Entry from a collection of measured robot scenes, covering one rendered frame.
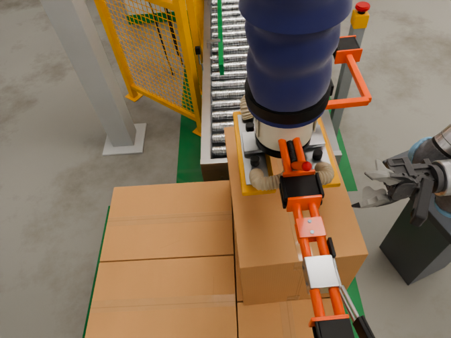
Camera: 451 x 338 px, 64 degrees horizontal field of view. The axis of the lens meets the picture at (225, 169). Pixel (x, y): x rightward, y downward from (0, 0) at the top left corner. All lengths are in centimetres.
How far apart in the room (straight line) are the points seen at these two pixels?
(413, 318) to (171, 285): 128
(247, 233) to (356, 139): 171
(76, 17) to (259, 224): 148
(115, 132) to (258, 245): 176
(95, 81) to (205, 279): 142
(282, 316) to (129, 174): 156
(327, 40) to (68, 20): 161
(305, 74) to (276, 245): 56
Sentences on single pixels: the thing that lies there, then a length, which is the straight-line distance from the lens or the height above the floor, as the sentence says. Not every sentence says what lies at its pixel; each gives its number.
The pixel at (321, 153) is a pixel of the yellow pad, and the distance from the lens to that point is 111.
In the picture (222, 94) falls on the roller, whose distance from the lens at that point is 222.
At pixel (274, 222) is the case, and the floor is 94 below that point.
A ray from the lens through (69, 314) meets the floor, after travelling 231.
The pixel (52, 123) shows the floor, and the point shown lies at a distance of 326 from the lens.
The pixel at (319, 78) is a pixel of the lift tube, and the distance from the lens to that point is 88.
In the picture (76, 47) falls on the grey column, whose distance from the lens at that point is 228.
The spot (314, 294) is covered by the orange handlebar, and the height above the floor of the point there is 125.
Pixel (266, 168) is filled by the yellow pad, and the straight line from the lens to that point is 109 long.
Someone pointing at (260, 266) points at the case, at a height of 94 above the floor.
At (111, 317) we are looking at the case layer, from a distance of 161.
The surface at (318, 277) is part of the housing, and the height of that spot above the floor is 126.
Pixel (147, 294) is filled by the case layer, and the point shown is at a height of 54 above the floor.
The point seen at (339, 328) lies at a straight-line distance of 78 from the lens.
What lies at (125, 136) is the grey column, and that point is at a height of 12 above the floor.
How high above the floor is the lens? 201
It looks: 53 degrees down
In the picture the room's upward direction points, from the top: 7 degrees counter-clockwise
